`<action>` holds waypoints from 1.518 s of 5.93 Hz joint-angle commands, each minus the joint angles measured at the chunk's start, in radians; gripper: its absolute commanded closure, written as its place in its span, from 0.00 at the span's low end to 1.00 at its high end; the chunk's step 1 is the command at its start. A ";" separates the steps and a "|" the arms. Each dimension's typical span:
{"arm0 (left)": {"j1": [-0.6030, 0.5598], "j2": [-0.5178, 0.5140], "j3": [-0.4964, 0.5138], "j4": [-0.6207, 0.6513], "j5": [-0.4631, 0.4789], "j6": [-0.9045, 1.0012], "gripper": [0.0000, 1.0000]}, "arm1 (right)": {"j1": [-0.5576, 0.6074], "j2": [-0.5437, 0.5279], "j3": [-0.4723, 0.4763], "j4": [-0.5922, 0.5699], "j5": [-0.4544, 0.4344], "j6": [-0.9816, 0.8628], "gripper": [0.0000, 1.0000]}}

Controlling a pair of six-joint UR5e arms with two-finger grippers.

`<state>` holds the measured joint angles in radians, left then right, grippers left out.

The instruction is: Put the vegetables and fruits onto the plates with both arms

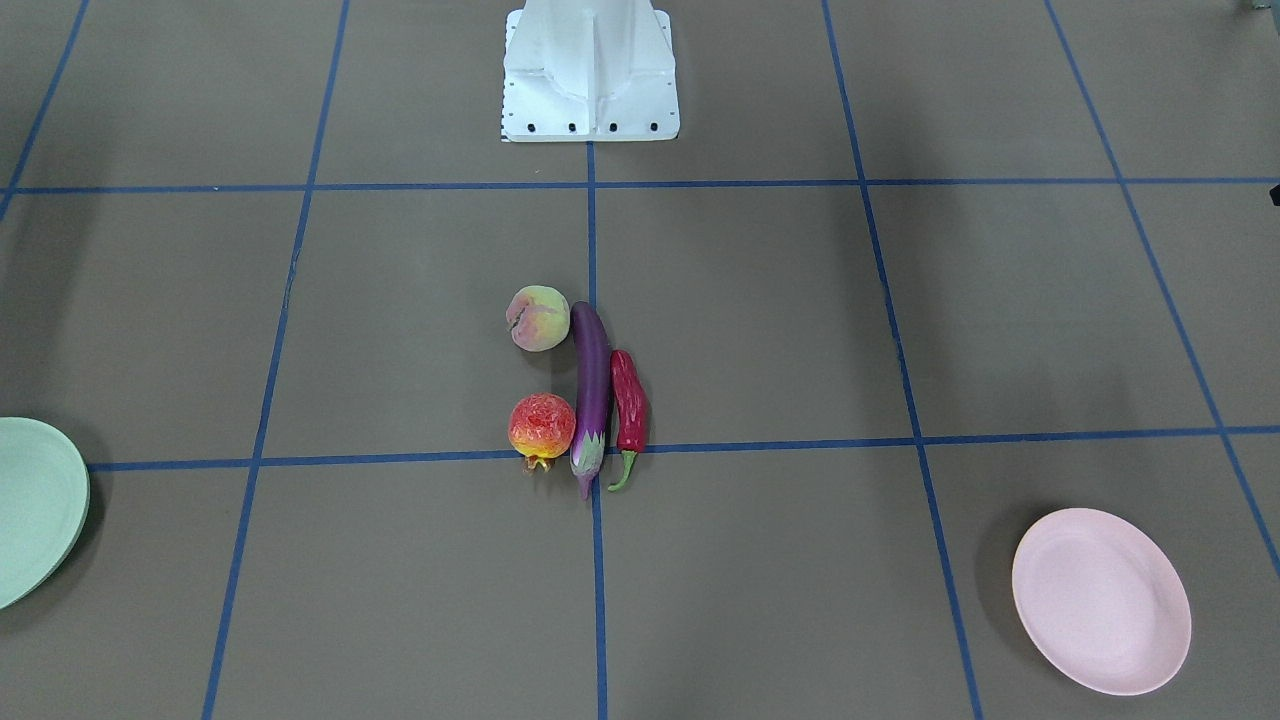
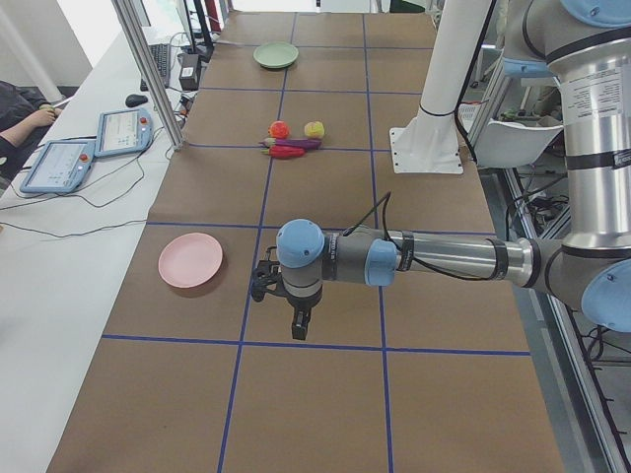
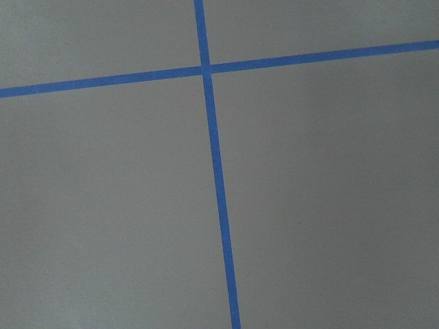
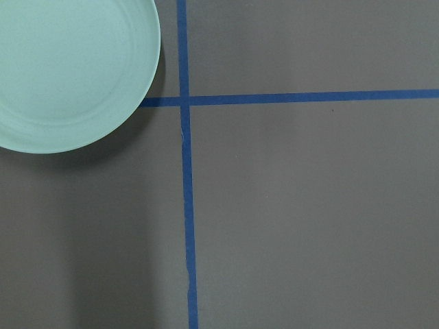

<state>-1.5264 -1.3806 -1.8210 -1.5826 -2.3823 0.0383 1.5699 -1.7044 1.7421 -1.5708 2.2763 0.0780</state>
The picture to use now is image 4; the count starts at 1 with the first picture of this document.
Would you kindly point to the light green round plate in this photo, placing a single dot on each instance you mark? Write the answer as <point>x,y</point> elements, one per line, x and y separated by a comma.
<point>73,71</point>

